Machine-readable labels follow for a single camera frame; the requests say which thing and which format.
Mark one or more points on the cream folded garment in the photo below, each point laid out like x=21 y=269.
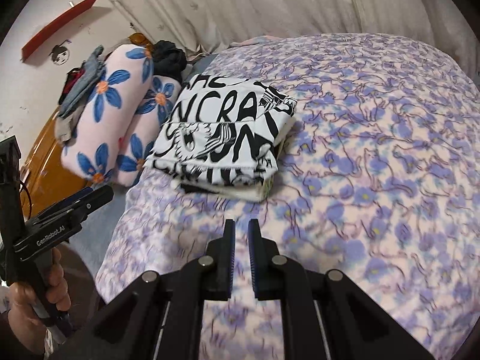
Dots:
x=254 y=193

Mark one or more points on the pink blue flower pillow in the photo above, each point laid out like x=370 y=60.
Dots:
x=92 y=151

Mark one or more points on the grey clothes pile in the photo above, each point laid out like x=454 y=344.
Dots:
x=78 y=90

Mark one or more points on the beige curtain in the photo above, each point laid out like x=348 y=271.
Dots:
x=212 y=25

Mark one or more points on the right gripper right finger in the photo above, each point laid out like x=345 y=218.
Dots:
x=267 y=278

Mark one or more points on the purple cat print blanket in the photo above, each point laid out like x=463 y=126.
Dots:
x=379 y=178

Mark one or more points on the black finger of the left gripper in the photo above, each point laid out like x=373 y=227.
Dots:
x=71 y=211

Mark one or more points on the black white graffiti garment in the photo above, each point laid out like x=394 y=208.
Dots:
x=223 y=132

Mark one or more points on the red wall shelf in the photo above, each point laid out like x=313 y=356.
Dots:
x=56 y=24

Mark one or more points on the brown bag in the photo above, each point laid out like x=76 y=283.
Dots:
x=139 y=39

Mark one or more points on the wooden headboard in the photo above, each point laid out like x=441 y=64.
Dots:
x=46 y=180

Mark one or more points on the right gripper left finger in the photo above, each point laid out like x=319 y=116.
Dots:
x=220 y=273

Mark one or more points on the black crumpled cloth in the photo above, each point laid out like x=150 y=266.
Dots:
x=169 y=61

